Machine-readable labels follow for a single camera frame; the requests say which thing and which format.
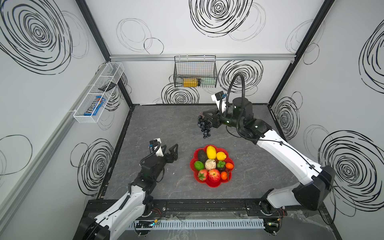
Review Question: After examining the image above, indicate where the black remote control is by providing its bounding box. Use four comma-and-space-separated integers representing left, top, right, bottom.
98, 83, 117, 93

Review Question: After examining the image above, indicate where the red pink apple fruit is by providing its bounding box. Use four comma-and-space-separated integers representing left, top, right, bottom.
208, 169, 221, 183

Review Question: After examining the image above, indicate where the white wire shelf basket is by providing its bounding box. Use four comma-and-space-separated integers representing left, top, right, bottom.
73, 62, 124, 124

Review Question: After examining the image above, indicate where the small orange tomato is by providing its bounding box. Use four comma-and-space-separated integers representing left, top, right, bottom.
221, 172, 228, 181

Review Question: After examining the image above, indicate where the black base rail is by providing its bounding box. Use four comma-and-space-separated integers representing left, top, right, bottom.
86, 197, 325, 220

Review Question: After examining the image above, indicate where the white slotted cable duct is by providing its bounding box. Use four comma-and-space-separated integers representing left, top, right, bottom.
127, 219, 265, 231

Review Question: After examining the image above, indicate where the aluminium wall rail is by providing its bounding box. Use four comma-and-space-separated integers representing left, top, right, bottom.
110, 54, 296, 62

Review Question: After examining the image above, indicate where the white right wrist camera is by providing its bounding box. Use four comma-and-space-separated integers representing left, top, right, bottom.
211, 91, 227, 105

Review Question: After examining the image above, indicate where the large yellow lemon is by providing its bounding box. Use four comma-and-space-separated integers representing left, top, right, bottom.
206, 146, 217, 160

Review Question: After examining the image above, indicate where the red flower shaped bowl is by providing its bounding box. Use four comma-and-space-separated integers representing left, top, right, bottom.
190, 145, 235, 188

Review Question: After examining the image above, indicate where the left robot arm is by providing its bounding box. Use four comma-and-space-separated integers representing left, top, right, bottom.
73, 139, 179, 240

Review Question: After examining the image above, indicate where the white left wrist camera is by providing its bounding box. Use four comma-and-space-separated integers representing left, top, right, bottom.
149, 138, 166, 157

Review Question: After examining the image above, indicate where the yellow box in basket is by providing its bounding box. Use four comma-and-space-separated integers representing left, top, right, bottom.
183, 78, 200, 88

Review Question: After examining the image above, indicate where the beige potato shaped fruit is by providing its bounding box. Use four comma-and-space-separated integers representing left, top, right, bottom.
205, 159, 217, 171

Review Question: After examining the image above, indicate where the green box in basket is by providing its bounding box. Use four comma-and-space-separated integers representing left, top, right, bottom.
200, 77, 217, 88

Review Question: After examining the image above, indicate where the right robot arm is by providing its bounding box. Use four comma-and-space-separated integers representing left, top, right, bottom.
203, 92, 336, 216

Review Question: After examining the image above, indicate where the dark purple plum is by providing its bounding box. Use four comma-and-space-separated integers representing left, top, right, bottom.
216, 161, 226, 172

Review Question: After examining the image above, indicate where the small yellow lemon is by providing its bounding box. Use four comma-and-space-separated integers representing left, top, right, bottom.
216, 152, 227, 161

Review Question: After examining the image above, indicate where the small orange fruit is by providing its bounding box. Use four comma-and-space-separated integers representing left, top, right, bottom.
226, 163, 234, 170

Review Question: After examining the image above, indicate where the green lime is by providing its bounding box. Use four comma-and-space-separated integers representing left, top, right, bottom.
194, 161, 205, 172

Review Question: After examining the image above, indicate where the blue candy packet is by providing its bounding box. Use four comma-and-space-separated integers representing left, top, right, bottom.
84, 96, 105, 116

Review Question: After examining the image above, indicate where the black grape bunch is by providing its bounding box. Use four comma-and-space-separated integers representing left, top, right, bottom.
198, 115, 212, 139

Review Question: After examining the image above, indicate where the black wire basket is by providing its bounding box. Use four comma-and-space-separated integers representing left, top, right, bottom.
173, 60, 218, 88

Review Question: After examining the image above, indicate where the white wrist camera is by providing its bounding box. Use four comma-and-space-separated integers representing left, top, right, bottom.
149, 138, 166, 157
211, 91, 227, 105

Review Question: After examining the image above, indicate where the red strawberry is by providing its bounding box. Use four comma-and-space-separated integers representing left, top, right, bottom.
198, 169, 208, 182

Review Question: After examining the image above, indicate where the dark wrinkled avocado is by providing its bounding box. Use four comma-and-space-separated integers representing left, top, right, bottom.
198, 149, 208, 164

